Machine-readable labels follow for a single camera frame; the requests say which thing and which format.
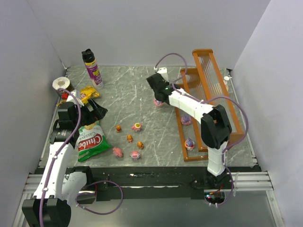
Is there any purple bunny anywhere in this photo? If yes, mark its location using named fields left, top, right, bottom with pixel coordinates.
left=153, top=99, right=163, bottom=106

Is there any purple cat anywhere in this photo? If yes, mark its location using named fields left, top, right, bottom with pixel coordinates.
left=181, top=115, right=192, bottom=125

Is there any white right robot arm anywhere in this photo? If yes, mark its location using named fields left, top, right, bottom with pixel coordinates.
left=146, top=73, right=232, bottom=177

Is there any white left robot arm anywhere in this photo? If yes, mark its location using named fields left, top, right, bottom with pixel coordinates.
left=22, top=98, right=107, bottom=227

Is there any orange tiered display shelf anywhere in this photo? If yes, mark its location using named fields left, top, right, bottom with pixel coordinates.
left=175, top=49, right=244, bottom=162

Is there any yellow snack bag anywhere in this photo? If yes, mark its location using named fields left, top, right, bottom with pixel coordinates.
left=80, top=86, right=100, bottom=104

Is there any green Chuba cassava chips bag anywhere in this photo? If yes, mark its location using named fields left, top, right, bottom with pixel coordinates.
left=76, top=121, right=111, bottom=162

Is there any small orange bear figure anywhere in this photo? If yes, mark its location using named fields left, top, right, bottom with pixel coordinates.
left=116, top=125, right=122, bottom=133

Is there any chips tube with white lid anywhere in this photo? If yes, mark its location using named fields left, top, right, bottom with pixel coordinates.
left=52, top=77, right=74, bottom=91

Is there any pink figure with green hat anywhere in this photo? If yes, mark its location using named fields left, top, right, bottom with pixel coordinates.
left=132, top=122, right=142, bottom=131

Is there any orange bear figure middle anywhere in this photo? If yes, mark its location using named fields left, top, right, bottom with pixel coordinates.
left=127, top=134, right=133, bottom=143

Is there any pink pig figure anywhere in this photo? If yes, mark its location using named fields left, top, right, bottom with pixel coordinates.
left=113, top=147, right=124, bottom=157

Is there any purple insect spray can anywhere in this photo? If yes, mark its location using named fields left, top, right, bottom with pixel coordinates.
left=81, top=49, right=104, bottom=88

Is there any orange bear figure right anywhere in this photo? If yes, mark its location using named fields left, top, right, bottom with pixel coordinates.
left=137, top=141, right=144, bottom=149

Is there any pink round figure teal face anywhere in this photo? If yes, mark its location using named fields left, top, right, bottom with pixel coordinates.
left=130, top=151, right=141, bottom=160

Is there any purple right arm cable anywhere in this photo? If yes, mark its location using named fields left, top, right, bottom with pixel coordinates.
left=153, top=52, right=250, bottom=161

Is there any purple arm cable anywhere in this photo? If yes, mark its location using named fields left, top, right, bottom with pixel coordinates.
left=153, top=52, right=250, bottom=161
left=39, top=88, right=82, bottom=227

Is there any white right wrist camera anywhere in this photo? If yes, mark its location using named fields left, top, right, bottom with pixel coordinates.
left=154, top=67, right=169, bottom=81

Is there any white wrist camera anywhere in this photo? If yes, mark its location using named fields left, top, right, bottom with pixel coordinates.
left=66, top=90, right=84, bottom=106
left=154, top=67, right=169, bottom=81

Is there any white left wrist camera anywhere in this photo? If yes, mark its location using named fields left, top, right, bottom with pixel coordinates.
left=66, top=90, right=84, bottom=106

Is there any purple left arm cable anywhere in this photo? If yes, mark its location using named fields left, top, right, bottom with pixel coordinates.
left=39, top=88, right=82, bottom=227

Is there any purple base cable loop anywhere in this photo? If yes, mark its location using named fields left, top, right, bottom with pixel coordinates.
left=75, top=180, right=125, bottom=215

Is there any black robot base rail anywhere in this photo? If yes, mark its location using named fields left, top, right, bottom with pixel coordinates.
left=35, top=166, right=261, bottom=201

